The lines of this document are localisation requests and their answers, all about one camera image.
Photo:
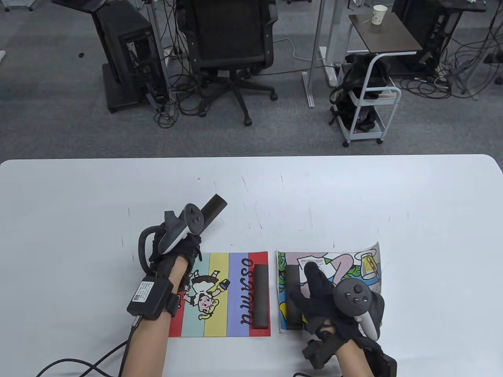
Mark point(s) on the white rolling cart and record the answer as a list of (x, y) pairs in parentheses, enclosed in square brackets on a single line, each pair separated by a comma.
[(377, 101)]

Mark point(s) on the black bag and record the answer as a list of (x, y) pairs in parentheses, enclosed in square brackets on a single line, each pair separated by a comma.
[(353, 70)]

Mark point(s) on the person's left forearm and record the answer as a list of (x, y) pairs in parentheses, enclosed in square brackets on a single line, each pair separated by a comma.
[(145, 345)]

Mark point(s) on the grey handheld controller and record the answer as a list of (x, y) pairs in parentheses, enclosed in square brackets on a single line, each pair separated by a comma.
[(173, 235), (351, 294)]

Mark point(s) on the person's left hand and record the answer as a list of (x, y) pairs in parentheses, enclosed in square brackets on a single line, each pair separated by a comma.
[(188, 247)]

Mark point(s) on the person's right hand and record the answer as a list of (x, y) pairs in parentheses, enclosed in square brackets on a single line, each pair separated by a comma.
[(318, 282)]

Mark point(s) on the striped cartoon poster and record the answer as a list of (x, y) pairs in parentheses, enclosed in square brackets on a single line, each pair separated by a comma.
[(220, 271)]

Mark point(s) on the green leaf print poster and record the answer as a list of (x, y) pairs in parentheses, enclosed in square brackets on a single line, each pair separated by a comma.
[(346, 263)]

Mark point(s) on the white desk leg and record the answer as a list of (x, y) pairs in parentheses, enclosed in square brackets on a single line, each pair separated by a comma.
[(316, 39), (330, 70)]

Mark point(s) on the person's right forearm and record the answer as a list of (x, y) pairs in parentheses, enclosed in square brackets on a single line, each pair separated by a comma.
[(353, 361)]

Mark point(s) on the brown side table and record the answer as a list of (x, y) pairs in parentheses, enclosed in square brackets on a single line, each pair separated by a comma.
[(387, 37)]

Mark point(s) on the black labelled wrist box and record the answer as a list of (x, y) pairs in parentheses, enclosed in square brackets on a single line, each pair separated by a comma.
[(151, 296)]

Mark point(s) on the black computer tower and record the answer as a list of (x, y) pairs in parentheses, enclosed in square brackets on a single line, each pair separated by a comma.
[(416, 23), (129, 59)]

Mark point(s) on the dark bar paperweight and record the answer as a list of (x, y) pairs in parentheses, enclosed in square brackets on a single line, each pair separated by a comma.
[(292, 279), (214, 208), (261, 296)]

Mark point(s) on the white paper cup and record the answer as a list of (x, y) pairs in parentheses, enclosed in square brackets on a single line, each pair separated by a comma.
[(379, 15)]

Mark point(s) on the black office chair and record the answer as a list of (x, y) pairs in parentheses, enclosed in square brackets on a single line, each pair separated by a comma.
[(232, 35)]

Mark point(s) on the grey desk leg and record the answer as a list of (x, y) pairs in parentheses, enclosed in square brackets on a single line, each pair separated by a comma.
[(157, 39)]

